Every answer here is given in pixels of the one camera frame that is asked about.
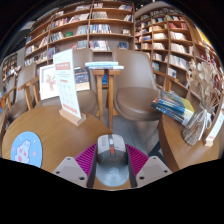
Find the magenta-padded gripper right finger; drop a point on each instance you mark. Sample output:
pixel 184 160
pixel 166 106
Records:
pixel 140 163

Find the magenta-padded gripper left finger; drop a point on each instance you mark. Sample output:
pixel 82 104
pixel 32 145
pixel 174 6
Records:
pixel 83 163

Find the grey computer mouse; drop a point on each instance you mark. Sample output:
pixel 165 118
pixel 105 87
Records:
pixel 112 163

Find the round blue mouse pad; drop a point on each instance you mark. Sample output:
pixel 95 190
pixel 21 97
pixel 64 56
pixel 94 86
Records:
pixel 26 150

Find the round wooden side table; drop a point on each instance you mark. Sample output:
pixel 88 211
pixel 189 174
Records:
pixel 2 126
pixel 176 150

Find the brown leather armchair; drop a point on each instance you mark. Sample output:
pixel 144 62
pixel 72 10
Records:
pixel 25 75
pixel 83 56
pixel 136 103

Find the stack of blue books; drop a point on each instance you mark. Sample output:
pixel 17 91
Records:
pixel 173 108

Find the dried flowers in glass vase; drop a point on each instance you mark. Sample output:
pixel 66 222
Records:
pixel 196 126

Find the white sign on wooden base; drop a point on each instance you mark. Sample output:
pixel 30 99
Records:
pixel 68 86
pixel 215 130

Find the dark blue book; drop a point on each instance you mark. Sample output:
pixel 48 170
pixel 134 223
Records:
pixel 82 79

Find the white framed flower picture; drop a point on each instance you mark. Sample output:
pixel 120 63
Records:
pixel 48 82

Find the light blue flat books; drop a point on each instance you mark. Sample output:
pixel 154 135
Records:
pixel 103 65

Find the distant wooden bookshelf unit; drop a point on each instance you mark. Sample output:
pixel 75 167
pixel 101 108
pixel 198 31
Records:
pixel 10 66

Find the curved wooden bookshelf unit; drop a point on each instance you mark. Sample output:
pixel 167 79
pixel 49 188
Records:
pixel 166 43

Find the wide wooden bookshelf unit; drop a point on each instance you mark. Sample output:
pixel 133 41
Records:
pixel 80 28

